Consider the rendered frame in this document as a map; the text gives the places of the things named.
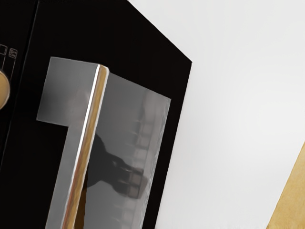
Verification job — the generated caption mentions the black oven with silver handle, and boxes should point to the black oven with silver handle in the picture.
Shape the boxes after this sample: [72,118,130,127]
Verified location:
[0,0,193,229]

